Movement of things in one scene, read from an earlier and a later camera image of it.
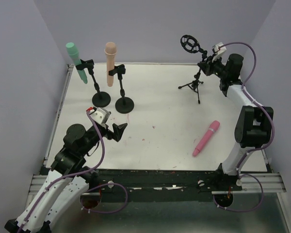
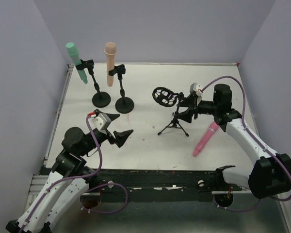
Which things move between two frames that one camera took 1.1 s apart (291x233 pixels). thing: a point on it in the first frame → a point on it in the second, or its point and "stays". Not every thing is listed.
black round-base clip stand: [101, 99] stays
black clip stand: [123, 105] stays
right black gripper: [206, 67] → [195, 109]
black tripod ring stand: [190, 44] → [168, 98]
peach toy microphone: [110, 50] stays
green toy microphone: [73, 53] stays
